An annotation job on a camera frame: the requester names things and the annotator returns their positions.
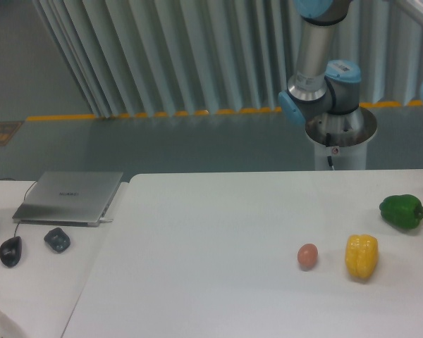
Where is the green bell pepper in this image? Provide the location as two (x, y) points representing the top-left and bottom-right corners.
(379, 194), (423, 230)

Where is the silver closed laptop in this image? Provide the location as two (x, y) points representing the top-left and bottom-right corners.
(13, 171), (123, 227)

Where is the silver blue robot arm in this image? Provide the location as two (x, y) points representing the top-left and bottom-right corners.
(278, 1), (423, 125)

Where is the brown floor sign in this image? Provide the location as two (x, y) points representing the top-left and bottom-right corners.
(0, 121), (24, 146)

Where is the black mouse cable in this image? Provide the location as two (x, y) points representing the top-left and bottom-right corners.
(0, 178), (38, 239)

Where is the yellow bell pepper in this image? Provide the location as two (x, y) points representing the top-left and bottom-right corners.
(345, 234), (379, 280)

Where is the black computer mouse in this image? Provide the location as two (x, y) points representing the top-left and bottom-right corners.
(0, 236), (23, 268)

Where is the brown egg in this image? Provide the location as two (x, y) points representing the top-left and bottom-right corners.
(297, 243), (318, 270)

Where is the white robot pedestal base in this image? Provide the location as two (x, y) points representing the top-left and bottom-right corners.
(305, 107), (377, 170)

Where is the black pedestal cable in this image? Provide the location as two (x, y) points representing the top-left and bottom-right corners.
(324, 132), (336, 171)

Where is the folding partition screen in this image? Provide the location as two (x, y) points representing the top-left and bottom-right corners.
(35, 1), (423, 118)

